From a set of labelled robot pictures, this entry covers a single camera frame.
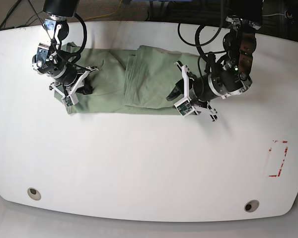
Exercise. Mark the table grommet hole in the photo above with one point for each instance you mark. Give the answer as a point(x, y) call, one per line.
point(251, 206)
point(34, 194)

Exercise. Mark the right table grommet hole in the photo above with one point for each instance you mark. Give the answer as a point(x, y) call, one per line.
point(251, 206)

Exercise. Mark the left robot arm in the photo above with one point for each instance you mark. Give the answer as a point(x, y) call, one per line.
point(230, 74)

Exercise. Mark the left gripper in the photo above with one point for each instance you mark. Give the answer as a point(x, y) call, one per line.
point(192, 87)

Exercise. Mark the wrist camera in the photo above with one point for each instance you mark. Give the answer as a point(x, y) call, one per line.
point(184, 107)
point(70, 100)

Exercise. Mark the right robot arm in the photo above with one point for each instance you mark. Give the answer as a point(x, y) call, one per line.
point(61, 65)

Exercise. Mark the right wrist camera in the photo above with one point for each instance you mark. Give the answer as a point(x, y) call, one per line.
point(70, 100)

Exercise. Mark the green t-shirt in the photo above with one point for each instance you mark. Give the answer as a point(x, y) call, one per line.
point(133, 81)

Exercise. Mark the red tape marking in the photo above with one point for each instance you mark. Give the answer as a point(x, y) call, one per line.
point(276, 158)

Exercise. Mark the left table grommet hole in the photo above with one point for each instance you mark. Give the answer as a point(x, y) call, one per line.
point(34, 194)

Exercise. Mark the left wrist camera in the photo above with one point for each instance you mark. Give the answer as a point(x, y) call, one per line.
point(184, 107)

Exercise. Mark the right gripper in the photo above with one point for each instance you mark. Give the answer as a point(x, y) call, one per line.
point(69, 76)

